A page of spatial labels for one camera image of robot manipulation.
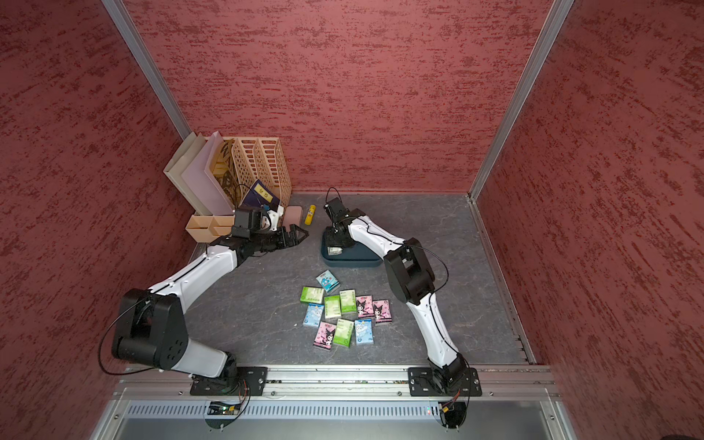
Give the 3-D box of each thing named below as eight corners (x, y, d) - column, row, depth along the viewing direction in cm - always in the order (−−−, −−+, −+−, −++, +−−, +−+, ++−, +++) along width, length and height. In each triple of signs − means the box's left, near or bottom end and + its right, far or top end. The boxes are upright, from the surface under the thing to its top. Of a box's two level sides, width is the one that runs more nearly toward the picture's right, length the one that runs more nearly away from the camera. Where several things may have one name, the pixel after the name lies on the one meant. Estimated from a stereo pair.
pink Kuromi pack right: (373, 323, 86) (373, 320, 84) (372, 302, 91) (372, 299, 89) (391, 323, 86) (392, 320, 84) (390, 302, 91) (390, 299, 89)
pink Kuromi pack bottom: (313, 346, 82) (312, 344, 80) (319, 321, 86) (318, 319, 84) (331, 349, 81) (330, 347, 79) (336, 324, 86) (336, 322, 84)
